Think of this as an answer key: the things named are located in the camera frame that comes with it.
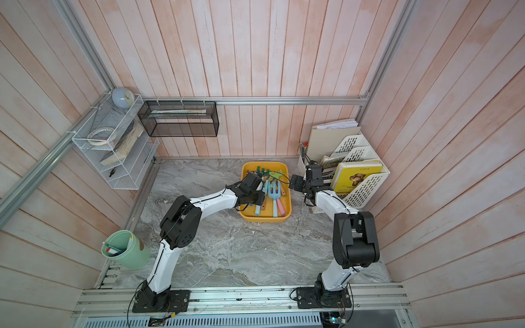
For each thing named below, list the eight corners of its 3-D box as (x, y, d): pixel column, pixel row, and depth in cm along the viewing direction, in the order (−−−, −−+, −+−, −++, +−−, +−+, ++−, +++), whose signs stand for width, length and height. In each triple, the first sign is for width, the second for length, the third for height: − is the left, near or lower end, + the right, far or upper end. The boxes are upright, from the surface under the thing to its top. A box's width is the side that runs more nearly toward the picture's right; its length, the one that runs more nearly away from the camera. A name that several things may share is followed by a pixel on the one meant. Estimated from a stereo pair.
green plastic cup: (118, 269, 82) (95, 258, 71) (129, 245, 89) (109, 230, 77) (147, 269, 82) (129, 258, 71) (155, 245, 89) (140, 230, 77)
